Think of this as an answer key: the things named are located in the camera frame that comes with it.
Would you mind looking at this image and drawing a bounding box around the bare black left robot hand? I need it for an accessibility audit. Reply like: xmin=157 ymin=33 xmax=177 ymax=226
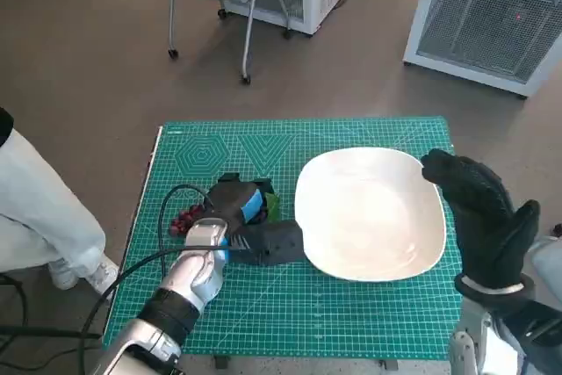
xmin=205 ymin=171 xmax=276 ymax=232

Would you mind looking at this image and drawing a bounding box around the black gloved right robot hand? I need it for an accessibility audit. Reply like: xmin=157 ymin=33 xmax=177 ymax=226
xmin=420 ymin=148 xmax=542 ymax=293

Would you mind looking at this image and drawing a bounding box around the red toy grapes green leaf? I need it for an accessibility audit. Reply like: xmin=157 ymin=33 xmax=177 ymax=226
xmin=169 ymin=192 xmax=281 ymax=236

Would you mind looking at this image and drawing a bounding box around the white square plate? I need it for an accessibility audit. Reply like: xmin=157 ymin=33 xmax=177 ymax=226
xmin=293 ymin=148 xmax=448 ymax=283

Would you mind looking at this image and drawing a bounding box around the green cutting mat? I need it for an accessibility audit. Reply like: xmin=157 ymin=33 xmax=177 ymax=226
xmin=101 ymin=116 xmax=463 ymax=357

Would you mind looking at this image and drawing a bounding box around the person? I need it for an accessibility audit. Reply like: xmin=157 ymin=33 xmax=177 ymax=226
xmin=0 ymin=106 xmax=120 ymax=297

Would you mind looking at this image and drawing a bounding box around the large white mesh cabinet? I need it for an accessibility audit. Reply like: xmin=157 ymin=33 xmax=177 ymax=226
xmin=401 ymin=0 xmax=562 ymax=99

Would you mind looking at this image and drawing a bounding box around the black stand leg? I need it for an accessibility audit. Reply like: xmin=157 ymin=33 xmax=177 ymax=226
xmin=0 ymin=324 xmax=103 ymax=342

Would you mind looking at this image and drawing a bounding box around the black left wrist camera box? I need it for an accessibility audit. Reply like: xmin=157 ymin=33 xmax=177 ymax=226
xmin=227 ymin=219 xmax=305 ymax=265

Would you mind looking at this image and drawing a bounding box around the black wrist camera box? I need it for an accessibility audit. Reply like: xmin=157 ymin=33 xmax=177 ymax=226
xmin=227 ymin=219 xmax=305 ymax=265
xmin=504 ymin=299 xmax=562 ymax=350

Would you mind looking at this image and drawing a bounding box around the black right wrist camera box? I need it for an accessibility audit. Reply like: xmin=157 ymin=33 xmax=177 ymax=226
xmin=504 ymin=299 xmax=562 ymax=350

